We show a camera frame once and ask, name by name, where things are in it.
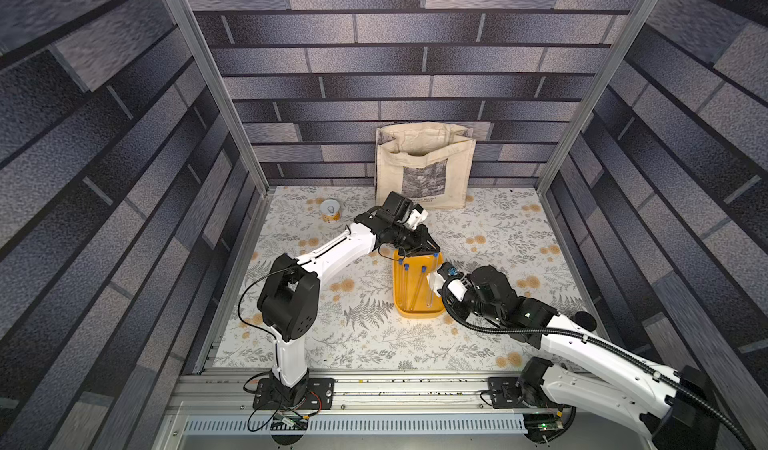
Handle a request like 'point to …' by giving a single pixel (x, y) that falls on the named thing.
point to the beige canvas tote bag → (432, 164)
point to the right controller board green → (542, 427)
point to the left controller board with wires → (287, 425)
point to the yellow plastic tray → (414, 297)
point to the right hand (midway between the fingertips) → (439, 285)
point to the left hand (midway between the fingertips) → (440, 248)
